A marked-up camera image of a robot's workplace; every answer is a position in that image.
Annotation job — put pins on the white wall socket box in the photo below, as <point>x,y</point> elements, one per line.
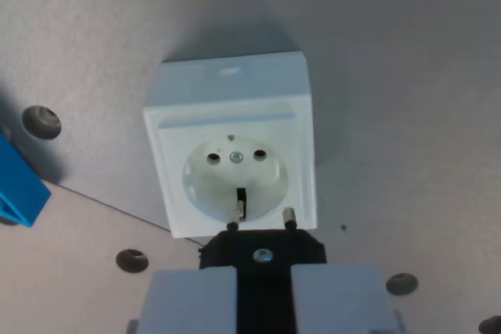
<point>235,95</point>

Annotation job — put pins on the blue ribbed plastic wedge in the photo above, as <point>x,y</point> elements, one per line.
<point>19,189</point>

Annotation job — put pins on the black two-pin power plug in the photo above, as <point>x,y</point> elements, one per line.
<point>266,244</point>

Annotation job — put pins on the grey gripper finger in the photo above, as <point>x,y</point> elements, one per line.
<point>336,302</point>
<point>192,302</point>

